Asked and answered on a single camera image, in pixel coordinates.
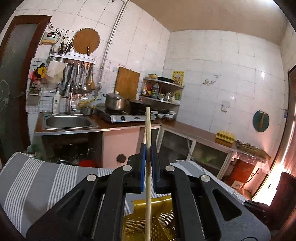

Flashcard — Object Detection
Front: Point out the wooden chopstick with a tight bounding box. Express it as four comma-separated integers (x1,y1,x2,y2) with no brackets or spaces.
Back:
145,107,152,241

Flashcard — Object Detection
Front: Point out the yellow perforated utensil caddy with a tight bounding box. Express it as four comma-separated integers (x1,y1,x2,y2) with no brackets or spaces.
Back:
121,195,176,240

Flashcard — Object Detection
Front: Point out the grey striped tablecloth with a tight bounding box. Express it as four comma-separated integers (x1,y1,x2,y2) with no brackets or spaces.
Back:
0,151,247,238

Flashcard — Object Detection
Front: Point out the yellow egg tray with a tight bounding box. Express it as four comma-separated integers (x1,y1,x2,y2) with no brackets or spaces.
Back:
215,130,236,144

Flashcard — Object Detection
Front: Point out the steel gas stove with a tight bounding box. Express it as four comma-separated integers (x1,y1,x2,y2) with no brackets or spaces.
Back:
97,108,146,123

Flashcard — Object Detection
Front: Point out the steel sink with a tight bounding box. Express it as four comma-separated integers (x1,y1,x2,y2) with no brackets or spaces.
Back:
42,115,98,130

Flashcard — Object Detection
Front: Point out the steel cooking pot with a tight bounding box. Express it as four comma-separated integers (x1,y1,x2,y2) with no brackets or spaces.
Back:
103,91,128,111

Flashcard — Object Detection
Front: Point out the black wok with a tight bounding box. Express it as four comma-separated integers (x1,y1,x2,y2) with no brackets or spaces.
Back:
129,100,151,115

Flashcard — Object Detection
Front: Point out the white soap bottle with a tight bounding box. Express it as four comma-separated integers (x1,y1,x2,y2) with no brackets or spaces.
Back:
52,90,61,114

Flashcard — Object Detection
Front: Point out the rectangular wooden cutting board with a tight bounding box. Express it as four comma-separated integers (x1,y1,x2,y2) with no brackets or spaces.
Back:
114,67,140,100

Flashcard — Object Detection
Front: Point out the round wooden board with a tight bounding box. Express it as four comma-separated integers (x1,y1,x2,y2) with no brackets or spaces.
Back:
72,28,100,56

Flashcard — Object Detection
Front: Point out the dark brown door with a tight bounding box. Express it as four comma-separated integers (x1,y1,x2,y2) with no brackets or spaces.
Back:
1,15,51,165

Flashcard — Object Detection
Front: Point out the green round wall plaque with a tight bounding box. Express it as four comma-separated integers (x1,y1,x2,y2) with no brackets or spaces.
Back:
252,110,269,133

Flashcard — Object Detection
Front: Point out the corner wall shelf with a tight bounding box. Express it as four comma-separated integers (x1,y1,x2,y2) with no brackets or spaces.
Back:
139,76,185,106

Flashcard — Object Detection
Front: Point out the wall utensil rack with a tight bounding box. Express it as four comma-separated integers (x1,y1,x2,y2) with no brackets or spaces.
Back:
49,52,96,98

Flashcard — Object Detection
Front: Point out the yellow wall poster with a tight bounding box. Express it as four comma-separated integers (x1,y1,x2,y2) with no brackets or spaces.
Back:
171,71,184,86

